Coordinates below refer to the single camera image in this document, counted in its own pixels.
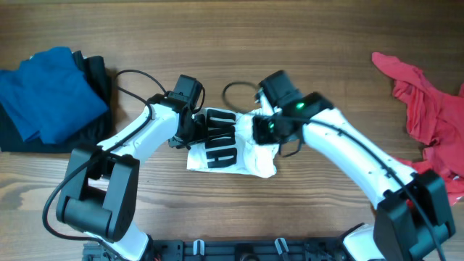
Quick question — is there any black folded garment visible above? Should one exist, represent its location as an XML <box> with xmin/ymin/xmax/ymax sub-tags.
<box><xmin>1</xmin><ymin>51</ymin><xmax>113</xmax><ymax>154</ymax></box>

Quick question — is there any blue folded shirt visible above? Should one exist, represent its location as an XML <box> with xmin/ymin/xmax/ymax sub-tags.
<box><xmin>1</xmin><ymin>46</ymin><xmax>109</xmax><ymax>144</ymax></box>

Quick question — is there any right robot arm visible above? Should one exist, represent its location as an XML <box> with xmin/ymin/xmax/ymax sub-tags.
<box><xmin>252</xmin><ymin>70</ymin><xmax>455</xmax><ymax>260</ymax></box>

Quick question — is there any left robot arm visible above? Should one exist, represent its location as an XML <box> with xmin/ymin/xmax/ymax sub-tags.
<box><xmin>54</xmin><ymin>75</ymin><xmax>205</xmax><ymax>260</ymax></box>

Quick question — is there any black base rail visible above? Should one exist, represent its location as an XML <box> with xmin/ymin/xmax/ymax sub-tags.
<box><xmin>82</xmin><ymin>237</ymin><xmax>349</xmax><ymax>261</ymax></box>

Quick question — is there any red t-shirt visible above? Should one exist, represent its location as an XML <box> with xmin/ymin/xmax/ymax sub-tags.
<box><xmin>371</xmin><ymin>52</ymin><xmax>463</xmax><ymax>205</ymax></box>

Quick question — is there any white t-shirt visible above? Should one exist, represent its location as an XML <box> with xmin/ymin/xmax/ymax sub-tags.
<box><xmin>187</xmin><ymin>107</ymin><xmax>278</xmax><ymax>178</ymax></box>

